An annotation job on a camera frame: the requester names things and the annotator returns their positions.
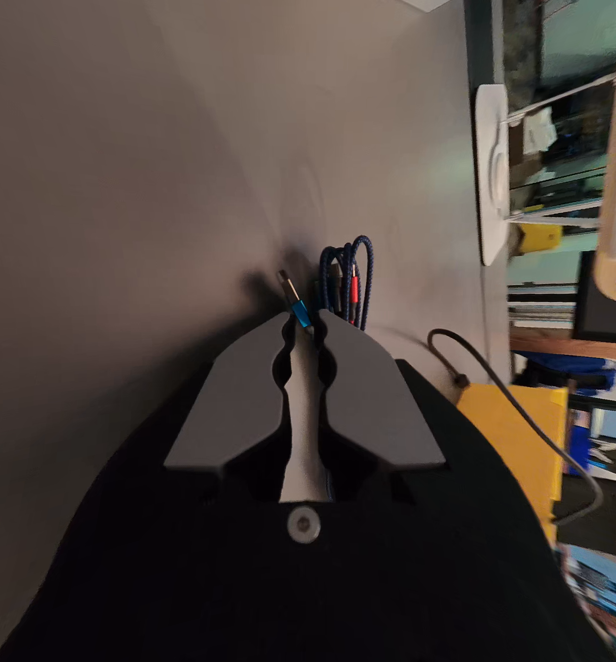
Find blue braided multi-plug cable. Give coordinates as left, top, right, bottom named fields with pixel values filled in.
left=277, top=235, right=375, bottom=502

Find white stand base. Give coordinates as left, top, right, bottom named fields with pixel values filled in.
left=474, top=84, right=616, bottom=267

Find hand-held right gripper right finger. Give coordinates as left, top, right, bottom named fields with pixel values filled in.
left=314, top=309, right=446, bottom=472

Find black cable with copper plugs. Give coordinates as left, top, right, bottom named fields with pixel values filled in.
left=426, top=328, right=605, bottom=525

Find yellow plastic bin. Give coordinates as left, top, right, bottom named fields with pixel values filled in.
left=455, top=383, right=568, bottom=544

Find blue striped jacket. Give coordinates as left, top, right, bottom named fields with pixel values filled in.
left=515, top=352, right=616, bottom=395

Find black monitor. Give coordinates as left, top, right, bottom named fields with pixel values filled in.
left=574, top=251, right=616, bottom=344

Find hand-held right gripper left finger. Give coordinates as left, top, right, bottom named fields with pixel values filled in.
left=163, top=310, right=294, bottom=474

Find small yellow sign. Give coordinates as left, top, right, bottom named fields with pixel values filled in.
left=517, top=222, right=563, bottom=255

